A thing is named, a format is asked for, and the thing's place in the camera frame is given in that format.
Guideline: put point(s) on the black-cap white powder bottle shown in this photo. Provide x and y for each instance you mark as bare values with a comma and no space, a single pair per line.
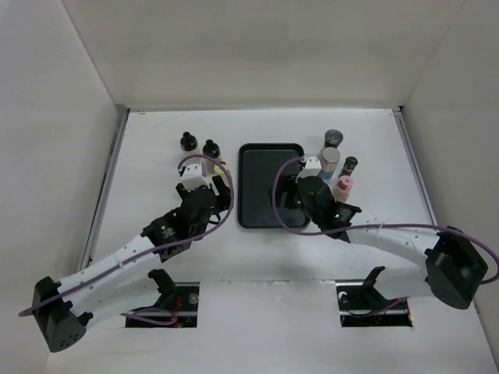
188,142

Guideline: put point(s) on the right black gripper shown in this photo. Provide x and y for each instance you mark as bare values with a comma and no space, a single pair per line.
291,189

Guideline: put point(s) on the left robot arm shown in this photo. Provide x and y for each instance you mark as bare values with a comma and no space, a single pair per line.
131,278

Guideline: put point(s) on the yellow-cap beige spice bottle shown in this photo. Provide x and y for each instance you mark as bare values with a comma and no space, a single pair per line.
221,170

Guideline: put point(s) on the silver-lid blue-label jar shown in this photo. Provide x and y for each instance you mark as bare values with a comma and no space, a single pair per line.
329,158

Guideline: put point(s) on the clear-cap grinder bottle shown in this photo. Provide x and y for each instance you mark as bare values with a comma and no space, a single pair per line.
333,138

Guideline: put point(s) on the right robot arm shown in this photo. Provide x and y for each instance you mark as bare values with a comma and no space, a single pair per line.
445,263

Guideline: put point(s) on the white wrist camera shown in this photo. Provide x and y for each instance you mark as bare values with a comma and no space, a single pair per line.
192,176
309,166

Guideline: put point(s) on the small dark pepper bottle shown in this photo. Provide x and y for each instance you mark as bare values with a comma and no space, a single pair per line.
349,166

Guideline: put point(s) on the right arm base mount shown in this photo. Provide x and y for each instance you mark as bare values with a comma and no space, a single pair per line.
361,305

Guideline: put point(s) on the pink-cap spice bottle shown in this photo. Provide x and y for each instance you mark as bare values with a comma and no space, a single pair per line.
342,189

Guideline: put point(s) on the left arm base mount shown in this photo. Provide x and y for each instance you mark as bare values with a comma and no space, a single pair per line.
175,307

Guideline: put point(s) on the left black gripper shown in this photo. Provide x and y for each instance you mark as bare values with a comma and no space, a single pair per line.
223,192

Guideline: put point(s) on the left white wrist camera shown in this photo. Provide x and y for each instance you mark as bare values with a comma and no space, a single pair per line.
192,176

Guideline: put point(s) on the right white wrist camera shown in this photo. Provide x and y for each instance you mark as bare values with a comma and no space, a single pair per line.
309,166

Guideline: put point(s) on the black-cap brown spice bottle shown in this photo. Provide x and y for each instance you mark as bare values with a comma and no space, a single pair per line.
213,151

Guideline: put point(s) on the black rectangular tray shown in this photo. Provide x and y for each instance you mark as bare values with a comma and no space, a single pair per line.
258,165

